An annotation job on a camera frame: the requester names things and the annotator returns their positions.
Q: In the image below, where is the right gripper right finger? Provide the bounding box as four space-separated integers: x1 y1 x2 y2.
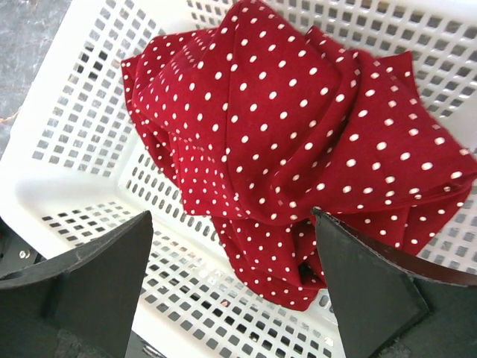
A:
313 209 476 357

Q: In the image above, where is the white plastic basket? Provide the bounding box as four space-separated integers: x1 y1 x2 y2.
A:
1 1 476 357

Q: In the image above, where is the red polka dot skirt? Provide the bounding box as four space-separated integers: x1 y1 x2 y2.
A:
121 1 476 311

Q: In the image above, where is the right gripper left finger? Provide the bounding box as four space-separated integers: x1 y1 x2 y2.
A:
1 211 154 357

